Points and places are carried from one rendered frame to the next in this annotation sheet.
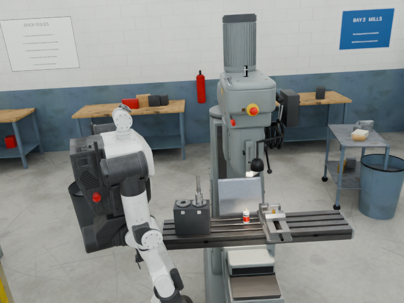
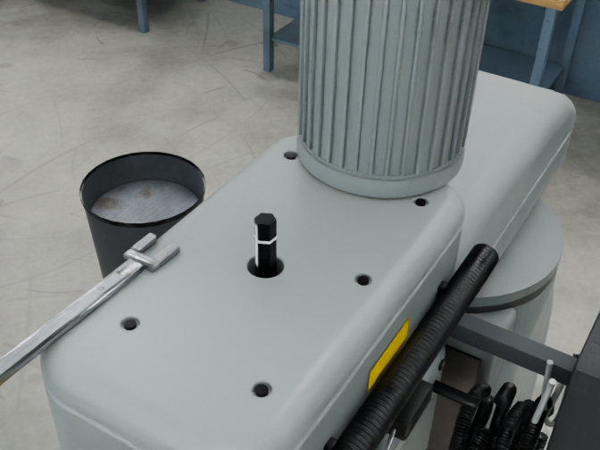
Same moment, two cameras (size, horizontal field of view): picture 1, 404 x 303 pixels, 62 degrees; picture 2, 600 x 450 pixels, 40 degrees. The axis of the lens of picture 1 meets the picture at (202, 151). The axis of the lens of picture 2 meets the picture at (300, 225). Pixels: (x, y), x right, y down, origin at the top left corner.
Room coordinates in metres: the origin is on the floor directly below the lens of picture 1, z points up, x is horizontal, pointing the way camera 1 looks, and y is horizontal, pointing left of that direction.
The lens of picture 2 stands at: (1.34, -0.61, 2.42)
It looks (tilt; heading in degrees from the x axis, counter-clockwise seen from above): 38 degrees down; 31
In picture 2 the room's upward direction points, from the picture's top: 2 degrees clockwise
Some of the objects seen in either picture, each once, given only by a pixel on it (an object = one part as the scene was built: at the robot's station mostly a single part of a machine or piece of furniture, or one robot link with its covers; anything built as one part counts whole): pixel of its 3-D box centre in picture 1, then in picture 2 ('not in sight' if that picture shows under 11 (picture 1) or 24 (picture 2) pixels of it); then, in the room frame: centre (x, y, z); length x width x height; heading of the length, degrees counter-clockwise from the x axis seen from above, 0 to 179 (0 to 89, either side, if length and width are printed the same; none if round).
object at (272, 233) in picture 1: (273, 218); not in sight; (1.82, -0.43, 0.99); 0.35 x 0.15 x 0.11; 1
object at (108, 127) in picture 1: (111, 137); not in sight; (1.47, 0.41, 1.70); 0.12 x 0.09 x 0.14; 109
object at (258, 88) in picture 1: (245, 90); (273, 313); (1.87, -0.26, 1.81); 0.47 x 0.26 x 0.16; 0
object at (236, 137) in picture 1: (246, 147); not in sight; (1.86, -0.26, 1.47); 0.21 x 0.19 x 0.32; 90
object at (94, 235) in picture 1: (116, 226); not in sight; (1.25, 0.39, 1.37); 0.28 x 0.13 x 0.18; 109
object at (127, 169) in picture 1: (125, 174); not in sight; (1.06, 0.27, 1.70); 0.12 x 0.09 x 0.14; 110
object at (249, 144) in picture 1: (249, 159); not in sight; (1.74, -0.26, 1.45); 0.04 x 0.04 x 0.21; 0
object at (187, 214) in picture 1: (192, 216); not in sight; (1.83, 0.08, 1.03); 0.22 x 0.12 x 0.20; 86
